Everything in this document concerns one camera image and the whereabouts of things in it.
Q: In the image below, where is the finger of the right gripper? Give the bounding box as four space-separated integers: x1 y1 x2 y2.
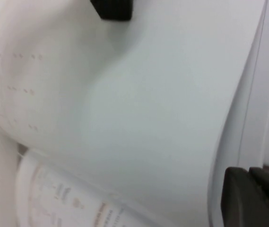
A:
112 0 133 21
90 0 113 21

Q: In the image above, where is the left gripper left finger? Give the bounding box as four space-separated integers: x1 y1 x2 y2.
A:
220 166 269 227

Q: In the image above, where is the white product booklet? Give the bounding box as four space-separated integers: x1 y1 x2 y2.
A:
0 0 269 227

